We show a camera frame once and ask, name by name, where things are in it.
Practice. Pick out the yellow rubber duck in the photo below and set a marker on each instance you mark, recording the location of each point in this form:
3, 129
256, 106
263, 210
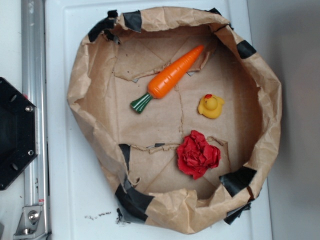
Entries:
210, 106

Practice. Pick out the brown paper bag bin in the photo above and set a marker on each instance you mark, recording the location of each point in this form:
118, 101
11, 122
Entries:
137, 151

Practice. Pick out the orange plastic toy carrot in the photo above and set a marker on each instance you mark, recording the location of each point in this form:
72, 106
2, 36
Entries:
167, 79

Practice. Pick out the red crumpled paper ball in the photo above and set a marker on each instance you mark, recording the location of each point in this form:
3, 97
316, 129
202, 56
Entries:
195, 155

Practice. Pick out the white tray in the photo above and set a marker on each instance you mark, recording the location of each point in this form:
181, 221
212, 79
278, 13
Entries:
82, 204

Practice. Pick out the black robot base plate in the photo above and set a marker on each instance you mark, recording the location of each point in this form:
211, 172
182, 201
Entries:
18, 140

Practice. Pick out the aluminium extrusion rail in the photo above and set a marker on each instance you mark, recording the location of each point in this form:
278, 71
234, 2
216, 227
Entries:
36, 175

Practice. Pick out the metal corner bracket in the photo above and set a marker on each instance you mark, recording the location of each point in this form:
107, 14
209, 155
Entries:
31, 224

